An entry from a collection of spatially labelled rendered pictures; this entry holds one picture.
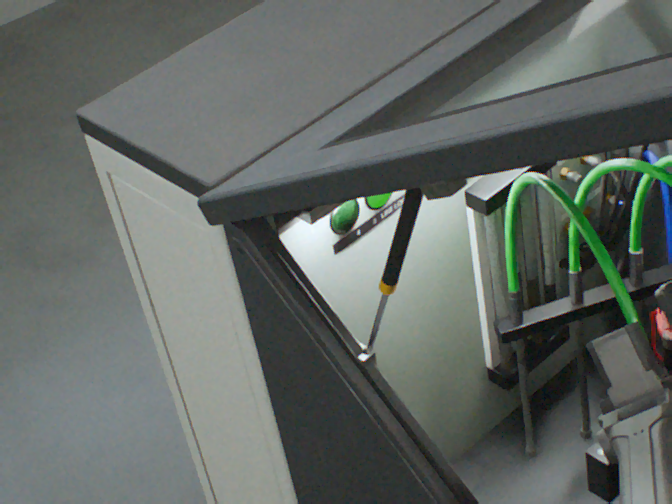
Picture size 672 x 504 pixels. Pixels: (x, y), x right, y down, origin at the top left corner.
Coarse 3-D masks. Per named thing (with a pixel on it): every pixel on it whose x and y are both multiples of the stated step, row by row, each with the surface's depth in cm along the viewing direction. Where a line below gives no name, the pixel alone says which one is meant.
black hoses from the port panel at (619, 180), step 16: (640, 160) 194; (624, 176) 192; (624, 192) 195; (624, 208) 199; (608, 224) 198; (624, 224) 200; (608, 240) 203; (624, 240) 207; (592, 256) 204; (624, 256) 202
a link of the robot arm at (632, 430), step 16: (640, 400) 129; (656, 400) 127; (608, 416) 129; (624, 416) 128; (640, 416) 124; (656, 416) 122; (608, 432) 126; (624, 432) 122; (640, 432) 120; (656, 432) 119; (624, 448) 119; (640, 448) 116; (656, 448) 115; (624, 464) 115; (640, 464) 112; (656, 464) 111; (624, 480) 111; (640, 480) 109; (656, 480) 108; (624, 496) 108; (640, 496) 106; (656, 496) 104
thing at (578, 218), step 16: (528, 176) 161; (544, 176) 158; (512, 192) 169; (560, 192) 154; (512, 208) 172; (576, 208) 152; (512, 224) 175; (576, 224) 151; (512, 240) 177; (592, 240) 149; (512, 256) 180; (608, 256) 148; (512, 272) 182; (608, 272) 148; (512, 288) 184; (624, 288) 147; (624, 304) 146; (640, 320) 147
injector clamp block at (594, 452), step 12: (588, 456) 184; (600, 456) 183; (588, 468) 185; (600, 468) 183; (612, 468) 183; (588, 480) 187; (600, 480) 185; (612, 480) 184; (600, 492) 186; (612, 492) 185
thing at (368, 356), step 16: (416, 192) 126; (416, 208) 128; (400, 224) 131; (400, 240) 133; (400, 256) 136; (384, 272) 140; (400, 272) 140; (384, 288) 142; (384, 304) 146; (368, 352) 156
